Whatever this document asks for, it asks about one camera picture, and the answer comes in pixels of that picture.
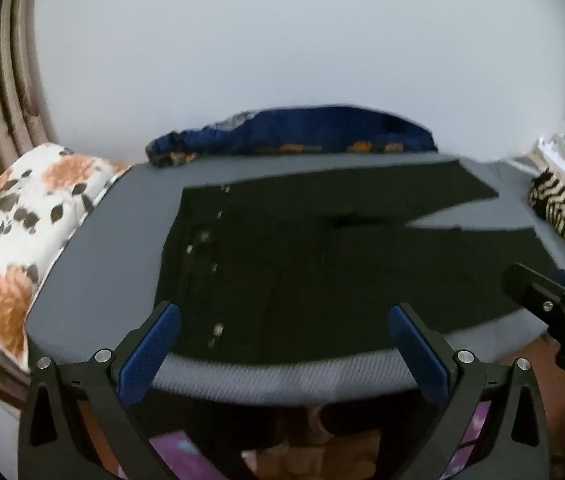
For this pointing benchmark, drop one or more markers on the grey mesh mattress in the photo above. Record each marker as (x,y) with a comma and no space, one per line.
(127,210)

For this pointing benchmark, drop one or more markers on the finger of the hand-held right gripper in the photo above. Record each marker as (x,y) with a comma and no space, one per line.
(532,287)

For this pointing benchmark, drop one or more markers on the black pants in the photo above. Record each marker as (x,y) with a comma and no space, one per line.
(287,270)

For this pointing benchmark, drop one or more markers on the blue floral blanket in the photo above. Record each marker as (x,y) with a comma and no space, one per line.
(272,132)

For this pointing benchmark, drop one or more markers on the black cream striped cloth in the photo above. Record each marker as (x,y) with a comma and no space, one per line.
(560,207)

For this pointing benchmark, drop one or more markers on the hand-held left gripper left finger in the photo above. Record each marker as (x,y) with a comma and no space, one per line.
(148,355)

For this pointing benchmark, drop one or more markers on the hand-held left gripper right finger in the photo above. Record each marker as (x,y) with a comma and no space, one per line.
(420,355)

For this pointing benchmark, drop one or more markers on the white orange floral pillow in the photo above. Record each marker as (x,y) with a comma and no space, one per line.
(27,240)

